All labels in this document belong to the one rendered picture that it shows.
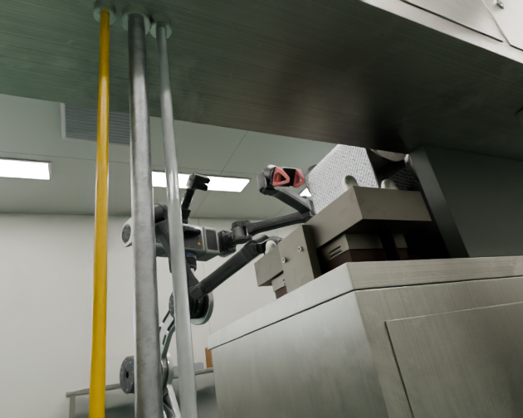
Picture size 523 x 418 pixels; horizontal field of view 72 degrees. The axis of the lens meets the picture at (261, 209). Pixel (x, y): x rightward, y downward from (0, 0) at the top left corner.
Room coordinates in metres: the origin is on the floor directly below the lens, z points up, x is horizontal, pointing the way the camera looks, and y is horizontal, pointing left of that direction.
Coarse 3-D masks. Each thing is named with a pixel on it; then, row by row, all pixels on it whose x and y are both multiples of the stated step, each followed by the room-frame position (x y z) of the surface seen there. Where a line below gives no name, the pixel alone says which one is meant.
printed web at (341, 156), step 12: (336, 156) 0.82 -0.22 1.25; (348, 156) 0.78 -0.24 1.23; (324, 168) 0.87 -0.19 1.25; (336, 168) 0.83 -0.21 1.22; (384, 168) 0.85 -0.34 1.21; (396, 168) 0.82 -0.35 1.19; (312, 180) 0.92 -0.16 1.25; (324, 180) 0.88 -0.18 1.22; (396, 180) 0.83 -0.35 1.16; (408, 180) 0.81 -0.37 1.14; (312, 192) 0.93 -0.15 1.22
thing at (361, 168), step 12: (360, 156) 0.75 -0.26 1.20; (348, 168) 0.79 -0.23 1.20; (360, 168) 0.76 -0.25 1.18; (372, 168) 0.73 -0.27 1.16; (336, 180) 0.84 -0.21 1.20; (360, 180) 0.77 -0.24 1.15; (372, 180) 0.74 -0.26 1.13; (324, 192) 0.89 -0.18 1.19; (336, 192) 0.85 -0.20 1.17; (324, 204) 0.90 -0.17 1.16
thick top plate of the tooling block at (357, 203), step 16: (352, 192) 0.54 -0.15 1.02; (368, 192) 0.55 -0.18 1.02; (384, 192) 0.57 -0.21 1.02; (400, 192) 0.58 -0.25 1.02; (416, 192) 0.60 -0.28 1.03; (336, 208) 0.58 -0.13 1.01; (352, 208) 0.55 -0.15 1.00; (368, 208) 0.54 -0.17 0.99; (384, 208) 0.56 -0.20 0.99; (400, 208) 0.58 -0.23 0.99; (416, 208) 0.60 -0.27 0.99; (304, 224) 0.67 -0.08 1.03; (320, 224) 0.62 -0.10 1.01; (336, 224) 0.59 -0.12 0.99; (352, 224) 0.55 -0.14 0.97; (368, 224) 0.56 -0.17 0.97; (384, 224) 0.58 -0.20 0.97; (400, 224) 0.60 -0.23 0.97; (416, 224) 0.61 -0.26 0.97; (320, 240) 0.63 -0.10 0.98; (272, 256) 0.79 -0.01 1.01; (256, 272) 0.88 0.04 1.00; (272, 272) 0.80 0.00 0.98
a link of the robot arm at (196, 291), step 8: (256, 240) 1.16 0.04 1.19; (264, 240) 1.18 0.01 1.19; (232, 256) 1.26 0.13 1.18; (240, 256) 1.24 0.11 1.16; (248, 256) 1.21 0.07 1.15; (256, 256) 1.19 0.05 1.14; (224, 264) 1.30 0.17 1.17; (232, 264) 1.28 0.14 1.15; (240, 264) 1.26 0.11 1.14; (216, 272) 1.34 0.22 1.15; (224, 272) 1.32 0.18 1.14; (232, 272) 1.30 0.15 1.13; (208, 280) 1.39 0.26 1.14; (216, 280) 1.37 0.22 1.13; (224, 280) 1.36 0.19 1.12; (200, 288) 1.39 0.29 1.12; (208, 288) 1.41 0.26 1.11; (192, 296) 1.44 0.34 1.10
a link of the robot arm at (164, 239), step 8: (160, 224) 1.38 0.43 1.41; (168, 224) 1.40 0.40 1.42; (160, 232) 1.39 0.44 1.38; (168, 232) 1.40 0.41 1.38; (160, 240) 1.42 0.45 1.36; (168, 240) 1.40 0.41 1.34; (168, 248) 1.42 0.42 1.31; (168, 256) 1.45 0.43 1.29; (192, 272) 1.48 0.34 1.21; (192, 280) 1.47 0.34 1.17; (192, 288) 1.44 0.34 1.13; (200, 296) 1.44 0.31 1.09
